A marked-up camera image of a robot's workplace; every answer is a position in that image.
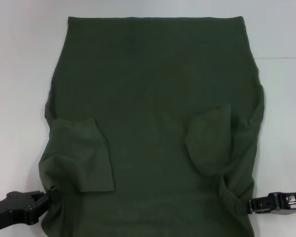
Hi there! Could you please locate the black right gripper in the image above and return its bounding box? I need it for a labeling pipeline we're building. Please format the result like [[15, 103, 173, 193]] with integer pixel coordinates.
[[235, 190, 296, 216]]

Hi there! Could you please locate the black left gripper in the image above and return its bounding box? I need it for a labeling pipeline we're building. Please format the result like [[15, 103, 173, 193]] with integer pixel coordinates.
[[0, 189, 60, 230]]

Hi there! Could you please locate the dark green shirt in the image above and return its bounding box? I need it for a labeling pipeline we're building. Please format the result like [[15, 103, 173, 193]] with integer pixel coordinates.
[[38, 16, 265, 237]]

